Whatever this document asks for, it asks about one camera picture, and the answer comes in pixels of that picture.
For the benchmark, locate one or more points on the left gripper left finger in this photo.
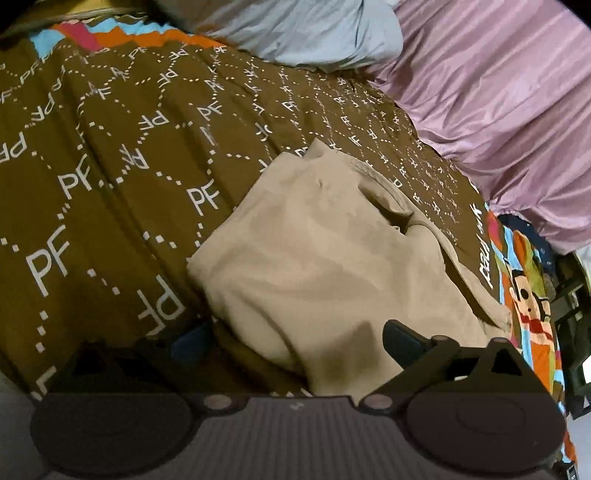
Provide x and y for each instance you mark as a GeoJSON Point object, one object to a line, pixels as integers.
{"type": "Point", "coordinates": [179, 366]}

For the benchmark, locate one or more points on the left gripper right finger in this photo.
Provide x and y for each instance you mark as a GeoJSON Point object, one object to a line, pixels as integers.
{"type": "Point", "coordinates": [423, 359]}

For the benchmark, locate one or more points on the beige Champion hooded jacket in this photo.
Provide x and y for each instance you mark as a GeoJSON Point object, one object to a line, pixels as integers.
{"type": "Point", "coordinates": [320, 254]}

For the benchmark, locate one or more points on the dark blue cloth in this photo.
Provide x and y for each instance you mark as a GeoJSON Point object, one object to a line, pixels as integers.
{"type": "Point", "coordinates": [537, 241]}

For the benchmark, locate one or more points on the black mesh office chair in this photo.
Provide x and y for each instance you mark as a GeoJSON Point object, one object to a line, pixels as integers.
{"type": "Point", "coordinates": [573, 332]}

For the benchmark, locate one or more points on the brown cartoon print bedspread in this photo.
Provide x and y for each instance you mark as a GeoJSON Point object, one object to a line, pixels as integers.
{"type": "Point", "coordinates": [125, 142]}

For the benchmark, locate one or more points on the pink satin curtain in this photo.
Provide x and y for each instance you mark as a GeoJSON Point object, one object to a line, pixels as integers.
{"type": "Point", "coordinates": [502, 89]}

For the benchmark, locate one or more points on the grey bundled duvet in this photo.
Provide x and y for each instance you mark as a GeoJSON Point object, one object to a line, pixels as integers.
{"type": "Point", "coordinates": [327, 35]}

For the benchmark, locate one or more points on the floral bed sheet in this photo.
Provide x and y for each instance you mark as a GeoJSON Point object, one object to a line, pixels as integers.
{"type": "Point", "coordinates": [19, 17]}

